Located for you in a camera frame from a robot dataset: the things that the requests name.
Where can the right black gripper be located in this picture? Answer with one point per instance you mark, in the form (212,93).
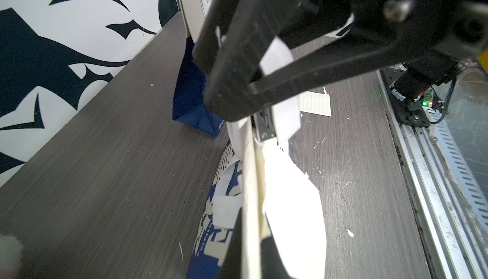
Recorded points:
(384,32)

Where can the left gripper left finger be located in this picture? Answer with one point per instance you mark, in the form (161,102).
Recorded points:
(231,267)

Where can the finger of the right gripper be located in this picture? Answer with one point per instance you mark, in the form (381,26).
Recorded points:
(233,40)

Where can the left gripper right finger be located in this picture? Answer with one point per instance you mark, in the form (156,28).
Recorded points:
(271,262)

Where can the blue white paper bag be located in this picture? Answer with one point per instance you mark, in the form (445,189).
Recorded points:
(188,106)
(234,188)

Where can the white paper receipt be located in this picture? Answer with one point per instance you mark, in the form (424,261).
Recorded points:
(315,103)
(294,211)

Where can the small white stapler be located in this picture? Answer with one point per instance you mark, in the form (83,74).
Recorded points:
(282,119)

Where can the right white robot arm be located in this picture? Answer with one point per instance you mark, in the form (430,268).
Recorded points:
(299,35)

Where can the green lit circuit board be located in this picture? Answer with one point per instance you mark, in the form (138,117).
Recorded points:
(428,98)

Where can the white pink plush bunny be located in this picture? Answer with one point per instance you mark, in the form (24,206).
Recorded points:
(11,256)

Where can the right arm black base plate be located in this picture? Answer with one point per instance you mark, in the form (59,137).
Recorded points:
(408,99)

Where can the slotted grey cable duct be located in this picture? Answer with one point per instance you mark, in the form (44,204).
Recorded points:
(462,139)

